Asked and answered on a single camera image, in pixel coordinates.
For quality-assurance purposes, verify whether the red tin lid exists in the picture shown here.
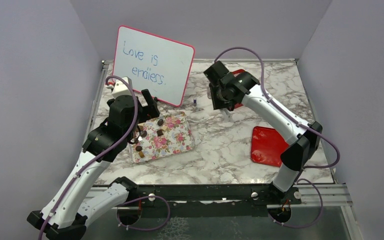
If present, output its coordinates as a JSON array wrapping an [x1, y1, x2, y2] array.
[[250, 126, 289, 168]]

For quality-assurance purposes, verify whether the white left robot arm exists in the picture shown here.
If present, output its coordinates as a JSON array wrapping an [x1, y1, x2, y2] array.
[[27, 89, 160, 240]]

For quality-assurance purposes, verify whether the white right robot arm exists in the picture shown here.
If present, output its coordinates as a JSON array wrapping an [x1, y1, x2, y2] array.
[[203, 61, 323, 204]]

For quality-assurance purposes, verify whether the dark oval chocolate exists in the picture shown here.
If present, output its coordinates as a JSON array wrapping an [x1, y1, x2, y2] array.
[[157, 119, 164, 126]]

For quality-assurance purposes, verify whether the dark round chocolate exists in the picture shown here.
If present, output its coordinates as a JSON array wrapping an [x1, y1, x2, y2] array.
[[135, 146, 143, 152]]

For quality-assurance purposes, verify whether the small brown square chocolate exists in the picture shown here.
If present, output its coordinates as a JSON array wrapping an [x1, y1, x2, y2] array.
[[138, 151, 145, 158]]

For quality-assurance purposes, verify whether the red square tin box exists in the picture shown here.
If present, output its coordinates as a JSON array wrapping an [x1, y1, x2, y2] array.
[[232, 68, 246, 110]]

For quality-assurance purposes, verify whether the floral tray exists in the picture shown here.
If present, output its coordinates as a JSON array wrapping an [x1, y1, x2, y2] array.
[[129, 111, 195, 164]]

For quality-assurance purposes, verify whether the pink framed whiteboard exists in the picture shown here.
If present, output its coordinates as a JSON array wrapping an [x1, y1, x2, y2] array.
[[113, 25, 195, 107]]

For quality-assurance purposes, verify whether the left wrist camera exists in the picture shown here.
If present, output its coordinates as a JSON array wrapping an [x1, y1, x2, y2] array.
[[111, 76, 132, 99]]

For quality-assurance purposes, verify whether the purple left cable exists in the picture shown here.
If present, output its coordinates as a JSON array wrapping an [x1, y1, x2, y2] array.
[[37, 75, 139, 240]]

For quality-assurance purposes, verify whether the purple cable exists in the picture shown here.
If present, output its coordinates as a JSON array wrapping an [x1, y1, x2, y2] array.
[[37, 75, 139, 240], [213, 46, 341, 170]]

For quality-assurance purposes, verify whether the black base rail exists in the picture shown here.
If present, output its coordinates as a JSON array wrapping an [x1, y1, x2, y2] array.
[[113, 177, 301, 219]]

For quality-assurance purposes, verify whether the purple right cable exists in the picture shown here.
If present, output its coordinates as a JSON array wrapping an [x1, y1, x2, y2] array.
[[213, 46, 341, 170]]

